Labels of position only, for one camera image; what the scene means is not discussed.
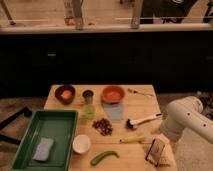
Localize orange object in bowl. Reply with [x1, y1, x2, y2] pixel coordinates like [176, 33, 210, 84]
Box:
[61, 90, 72, 99]

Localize green translucent cup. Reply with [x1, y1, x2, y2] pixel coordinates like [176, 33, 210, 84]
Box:
[83, 104, 95, 119]

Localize black stand legs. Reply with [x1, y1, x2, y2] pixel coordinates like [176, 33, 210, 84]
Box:
[0, 107, 32, 145]

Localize green plastic tray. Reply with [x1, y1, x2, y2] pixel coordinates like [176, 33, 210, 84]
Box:
[10, 110, 78, 171]

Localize grey sponge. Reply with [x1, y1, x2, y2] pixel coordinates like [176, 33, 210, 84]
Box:
[33, 137, 54, 162]

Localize orange red bowl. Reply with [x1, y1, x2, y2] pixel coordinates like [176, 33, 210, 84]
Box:
[101, 85, 125, 104]

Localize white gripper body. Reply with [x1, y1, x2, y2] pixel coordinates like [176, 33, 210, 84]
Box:
[159, 134, 179, 154]

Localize green cucumber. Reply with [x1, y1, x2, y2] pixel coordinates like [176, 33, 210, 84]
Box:
[90, 151, 119, 166]

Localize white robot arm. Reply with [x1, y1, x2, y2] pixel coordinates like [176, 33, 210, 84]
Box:
[159, 96, 213, 151]

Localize dark metal cup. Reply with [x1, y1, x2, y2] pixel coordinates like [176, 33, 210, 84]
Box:
[82, 90, 94, 104]

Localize dark red bowl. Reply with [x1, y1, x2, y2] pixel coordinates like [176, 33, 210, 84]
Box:
[55, 85, 75, 105]

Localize pile of brown nuts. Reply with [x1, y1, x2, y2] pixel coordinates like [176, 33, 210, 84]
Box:
[92, 118, 113, 136]

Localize white handled black brush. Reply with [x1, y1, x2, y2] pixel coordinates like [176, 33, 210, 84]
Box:
[126, 113, 162, 129]

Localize white small bowl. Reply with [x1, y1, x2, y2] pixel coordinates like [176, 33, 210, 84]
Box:
[73, 134, 91, 154]

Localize grey blue cloth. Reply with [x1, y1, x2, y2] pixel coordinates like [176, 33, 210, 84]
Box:
[102, 103, 123, 122]

